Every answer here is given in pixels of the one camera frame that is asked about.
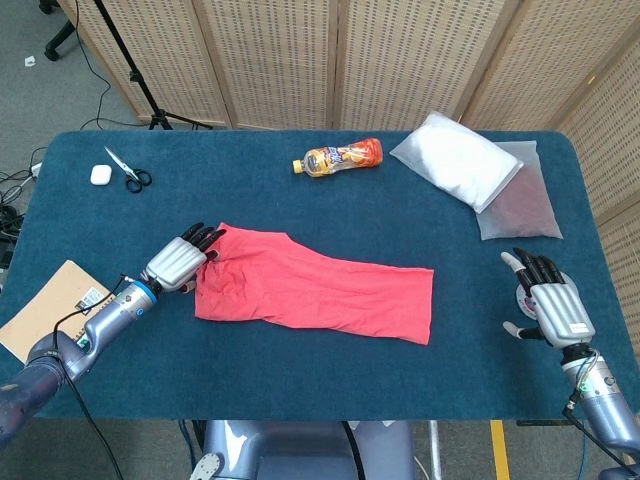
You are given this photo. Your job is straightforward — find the black handled scissors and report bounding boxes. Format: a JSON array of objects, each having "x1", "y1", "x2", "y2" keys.
[{"x1": 103, "y1": 145, "x2": 152, "y2": 194}]

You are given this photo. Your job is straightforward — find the white garment in plastic bag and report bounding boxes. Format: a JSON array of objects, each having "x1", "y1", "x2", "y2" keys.
[{"x1": 389, "y1": 110, "x2": 525, "y2": 215}]

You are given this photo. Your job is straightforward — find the silver table leg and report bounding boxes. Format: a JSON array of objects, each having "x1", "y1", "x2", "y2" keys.
[{"x1": 428, "y1": 419, "x2": 444, "y2": 480}]

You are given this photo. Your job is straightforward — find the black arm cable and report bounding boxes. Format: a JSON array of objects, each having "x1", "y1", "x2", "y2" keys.
[
  {"x1": 52, "y1": 272, "x2": 126, "y2": 480},
  {"x1": 562, "y1": 349, "x2": 640, "y2": 480}
]

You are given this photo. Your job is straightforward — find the black office chair base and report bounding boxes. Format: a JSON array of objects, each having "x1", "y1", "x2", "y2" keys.
[{"x1": 38, "y1": 0, "x2": 79, "y2": 62}]

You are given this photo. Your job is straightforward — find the black tripod stand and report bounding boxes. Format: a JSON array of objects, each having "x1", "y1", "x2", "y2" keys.
[{"x1": 92, "y1": 0, "x2": 214, "y2": 131}]

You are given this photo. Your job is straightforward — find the right black grey robot hand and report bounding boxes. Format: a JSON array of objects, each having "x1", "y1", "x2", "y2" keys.
[{"x1": 501, "y1": 247, "x2": 597, "y2": 349}]

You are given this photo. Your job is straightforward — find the left black grey robot hand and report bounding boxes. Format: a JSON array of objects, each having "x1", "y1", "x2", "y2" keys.
[{"x1": 142, "y1": 222, "x2": 227, "y2": 294}]

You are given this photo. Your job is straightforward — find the kraft spiral notebook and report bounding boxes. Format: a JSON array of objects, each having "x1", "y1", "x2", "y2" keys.
[{"x1": 0, "y1": 259, "x2": 119, "y2": 365}]

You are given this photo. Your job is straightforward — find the orange drink plastic bottle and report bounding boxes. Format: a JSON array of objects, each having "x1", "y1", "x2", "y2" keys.
[{"x1": 292, "y1": 138, "x2": 384, "y2": 179}]

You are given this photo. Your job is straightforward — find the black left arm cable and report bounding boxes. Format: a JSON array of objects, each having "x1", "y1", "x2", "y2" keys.
[{"x1": 52, "y1": 272, "x2": 126, "y2": 480}]

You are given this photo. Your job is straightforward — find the black floor cable tangle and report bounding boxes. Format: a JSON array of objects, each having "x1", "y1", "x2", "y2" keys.
[{"x1": 0, "y1": 159, "x2": 44, "y2": 266}]

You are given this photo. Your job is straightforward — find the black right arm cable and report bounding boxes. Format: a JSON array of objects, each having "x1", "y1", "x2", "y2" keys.
[{"x1": 562, "y1": 349, "x2": 640, "y2": 480}]

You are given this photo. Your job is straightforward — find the silver blue robot torso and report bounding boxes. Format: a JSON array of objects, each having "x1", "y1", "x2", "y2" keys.
[{"x1": 192, "y1": 419, "x2": 416, "y2": 480}]

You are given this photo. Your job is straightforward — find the round white tape disc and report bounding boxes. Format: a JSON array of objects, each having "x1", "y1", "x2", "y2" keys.
[{"x1": 514, "y1": 272, "x2": 581, "y2": 319}]

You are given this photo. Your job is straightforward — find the yellow floor tape strip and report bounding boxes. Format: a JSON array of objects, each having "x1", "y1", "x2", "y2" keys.
[{"x1": 489, "y1": 419, "x2": 511, "y2": 480}]

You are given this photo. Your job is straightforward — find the blue carpet table cover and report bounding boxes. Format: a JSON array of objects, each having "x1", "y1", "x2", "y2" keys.
[{"x1": 0, "y1": 130, "x2": 629, "y2": 421}]

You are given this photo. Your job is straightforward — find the coral red t-shirt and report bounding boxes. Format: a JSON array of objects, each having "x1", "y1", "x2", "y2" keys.
[{"x1": 193, "y1": 222, "x2": 435, "y2": 346}]

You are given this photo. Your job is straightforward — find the clear plastic bag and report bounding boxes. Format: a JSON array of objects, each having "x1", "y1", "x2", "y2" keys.
[{"x1": 474, "y1": 140, "x2": 564, "y2": 241}]

